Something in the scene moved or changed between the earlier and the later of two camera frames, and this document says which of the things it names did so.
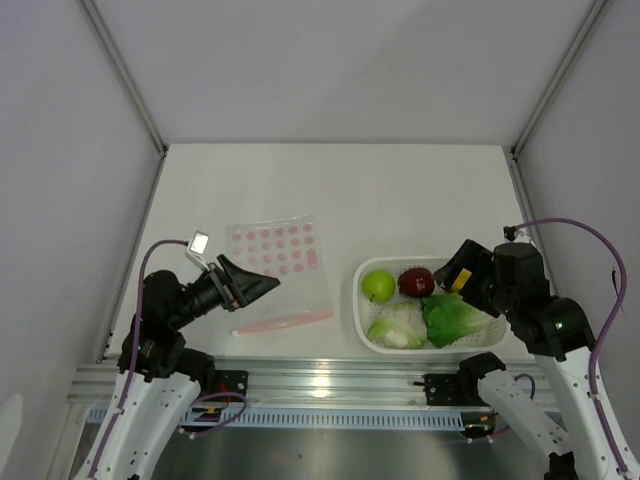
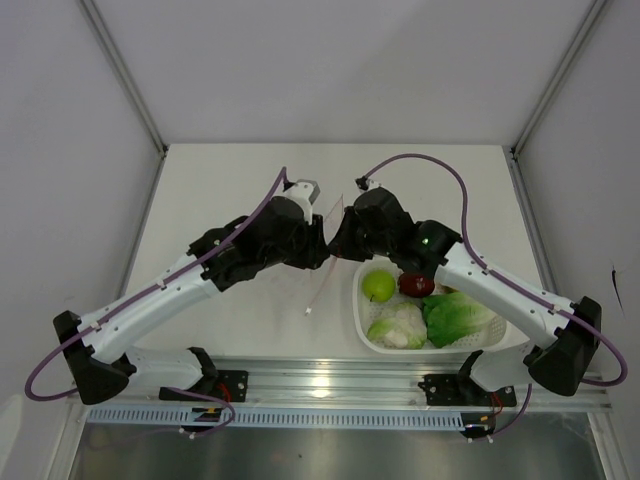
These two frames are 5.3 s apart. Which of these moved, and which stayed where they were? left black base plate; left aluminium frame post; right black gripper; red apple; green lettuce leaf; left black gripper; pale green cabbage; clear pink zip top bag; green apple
Moved: clear pink zip top bag; left black gripper; right black gripper
Stayed: green apple; pale green cabbage; green lettuce leaf; left aluminium frame post; red apple; left black base plate
